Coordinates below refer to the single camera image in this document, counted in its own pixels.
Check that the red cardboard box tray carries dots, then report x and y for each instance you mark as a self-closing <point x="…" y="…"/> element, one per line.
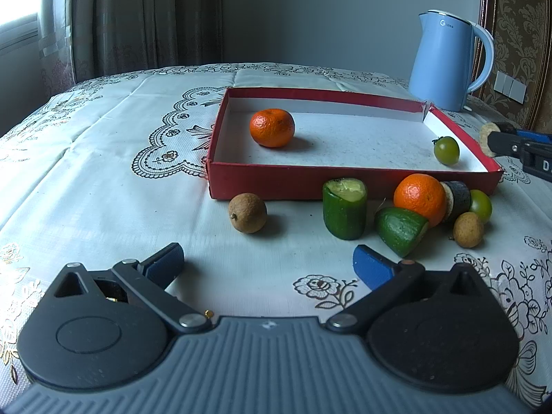
<point x="345" y="138"/>

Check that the white wall switch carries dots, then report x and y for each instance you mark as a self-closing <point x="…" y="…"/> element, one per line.
<point x="510" y="86"/>

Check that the green cucumber end piece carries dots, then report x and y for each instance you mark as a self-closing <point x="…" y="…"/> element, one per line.
<point x="399" y="229"/>

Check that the brown curtain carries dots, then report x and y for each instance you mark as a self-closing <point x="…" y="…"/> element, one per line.
<point x="142" y="13"/>

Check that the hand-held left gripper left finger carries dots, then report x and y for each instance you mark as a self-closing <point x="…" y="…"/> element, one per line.
<point x="166" y="259"/>

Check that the dark eggplant piece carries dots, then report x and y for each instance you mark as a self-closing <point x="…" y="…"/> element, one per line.
<point x="458" y="200"/>
<point x="488" y="136"/>

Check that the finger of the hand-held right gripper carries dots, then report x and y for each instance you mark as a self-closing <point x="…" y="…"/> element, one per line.
<point x="509" y="144"/>
<point x="537" y="136"/>

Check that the orange tangerine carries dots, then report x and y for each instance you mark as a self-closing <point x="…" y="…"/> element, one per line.
<point x="419" y="198"/>
<point x="272" y="127"/>

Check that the light blue electric kettle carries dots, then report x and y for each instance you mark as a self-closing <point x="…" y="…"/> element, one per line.
<point x="440" y="64"/>

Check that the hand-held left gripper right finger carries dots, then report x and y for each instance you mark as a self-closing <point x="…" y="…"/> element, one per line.
<point x="371" y="266"/>

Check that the brown wooden arched frame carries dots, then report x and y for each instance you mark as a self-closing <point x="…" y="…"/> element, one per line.
<point x="487" y="0"/>

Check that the brown longan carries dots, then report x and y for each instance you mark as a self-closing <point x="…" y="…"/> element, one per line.
<point x="247" y="213"/>
<point x="468" y="229"/>

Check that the window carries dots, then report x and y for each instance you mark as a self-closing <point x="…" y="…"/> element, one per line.
<point x="17" y="4"/>

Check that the white embroidered tablecloth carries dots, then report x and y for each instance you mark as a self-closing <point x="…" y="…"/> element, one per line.
<point x="86" y="181"/>

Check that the green tomato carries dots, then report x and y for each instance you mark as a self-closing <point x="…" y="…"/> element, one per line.
<point x="446" y="151"/>
<point x="481" y="205"/>

